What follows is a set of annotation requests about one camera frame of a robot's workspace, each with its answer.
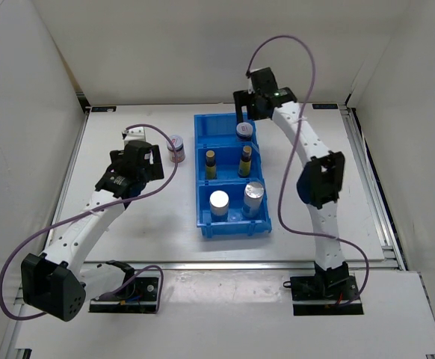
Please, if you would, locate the white-lid spice jar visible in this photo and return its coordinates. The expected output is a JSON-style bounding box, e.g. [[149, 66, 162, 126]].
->
[[235, 121, 254, 141], [167, 135, 185, 163]]

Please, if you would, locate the small yellow-label bottle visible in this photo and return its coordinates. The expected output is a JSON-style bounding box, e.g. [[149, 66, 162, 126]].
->
[[238, 145, 253, 177], [205, 150, 217, 180]]

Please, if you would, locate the silver-top white canister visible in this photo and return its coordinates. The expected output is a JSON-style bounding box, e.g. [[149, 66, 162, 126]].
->
[[242, 181, 265, 218], [209, 190, 229, 221]]

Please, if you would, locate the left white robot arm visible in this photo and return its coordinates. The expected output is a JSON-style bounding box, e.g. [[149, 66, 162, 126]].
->
[[21, 140, 164, 322]]

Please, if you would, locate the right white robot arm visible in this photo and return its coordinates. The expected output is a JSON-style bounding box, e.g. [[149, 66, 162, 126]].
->
[[233, 67, 351, 302]]

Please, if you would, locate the right black corner label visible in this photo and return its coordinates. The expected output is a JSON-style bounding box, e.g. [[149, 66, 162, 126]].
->
[[312, 103, 339, 110]]

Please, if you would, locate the black corner label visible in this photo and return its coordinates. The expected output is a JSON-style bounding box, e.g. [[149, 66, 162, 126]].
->
[[312, 103, 339, 110], [90, 106, 117, 113]]

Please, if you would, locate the left black corner label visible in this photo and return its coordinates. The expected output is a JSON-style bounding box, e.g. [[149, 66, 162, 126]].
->
[[90, 106, 117, 113]]

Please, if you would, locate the blue three-compartment plastic bin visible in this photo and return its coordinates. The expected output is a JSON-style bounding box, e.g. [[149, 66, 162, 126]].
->
[[194, 113, 272, 238]]

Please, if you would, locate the left aluminium rail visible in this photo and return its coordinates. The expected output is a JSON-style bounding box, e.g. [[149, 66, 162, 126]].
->
[[30, 107, 86, 234]]

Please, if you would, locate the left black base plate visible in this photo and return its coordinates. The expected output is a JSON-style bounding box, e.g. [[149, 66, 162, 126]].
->
[[88, 268, 162, 315]]

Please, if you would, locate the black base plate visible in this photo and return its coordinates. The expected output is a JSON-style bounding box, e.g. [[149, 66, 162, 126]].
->
[[88, 268, 162, 315], [283, 276, 364, 316]]

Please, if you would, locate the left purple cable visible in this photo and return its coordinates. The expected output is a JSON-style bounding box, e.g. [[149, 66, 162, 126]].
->
[[0, 123, 181, 322]]

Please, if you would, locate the purple cable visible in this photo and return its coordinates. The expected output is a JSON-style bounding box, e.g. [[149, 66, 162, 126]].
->
[[245, 35, 370, 308], [0, 123, 181, 322]]

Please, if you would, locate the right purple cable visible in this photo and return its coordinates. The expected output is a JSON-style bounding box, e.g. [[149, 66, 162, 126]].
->
[[245, 35, 370, 308]]

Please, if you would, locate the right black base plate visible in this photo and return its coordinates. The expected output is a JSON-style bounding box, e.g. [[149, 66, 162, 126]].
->
[[283, 276, 364, 316]]

